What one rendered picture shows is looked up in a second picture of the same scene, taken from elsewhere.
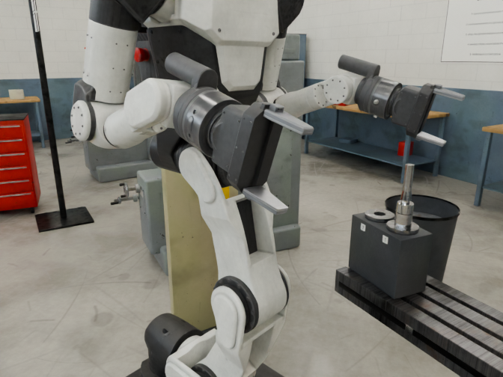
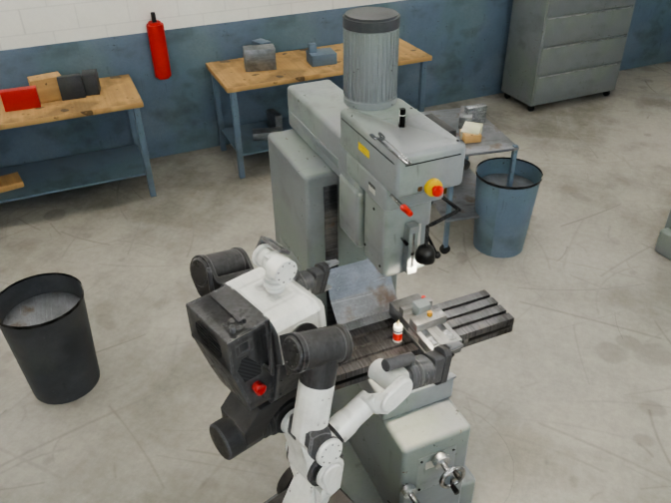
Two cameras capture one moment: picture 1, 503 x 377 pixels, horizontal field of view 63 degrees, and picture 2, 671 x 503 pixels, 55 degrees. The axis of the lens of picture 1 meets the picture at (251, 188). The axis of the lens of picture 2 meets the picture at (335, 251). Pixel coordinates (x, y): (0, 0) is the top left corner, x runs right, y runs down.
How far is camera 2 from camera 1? 1.93 m
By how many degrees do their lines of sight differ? 74
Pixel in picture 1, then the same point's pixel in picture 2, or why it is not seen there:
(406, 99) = (319, 278)
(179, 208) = not seen: outside the picture
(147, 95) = (405, 387)
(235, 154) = (444, 372)
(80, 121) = (335, 450)
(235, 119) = (442, 361)
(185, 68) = (404, 361)
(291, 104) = not seen: hidden behind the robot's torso
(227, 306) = (336, 468)
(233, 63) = not seen: hidden behind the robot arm
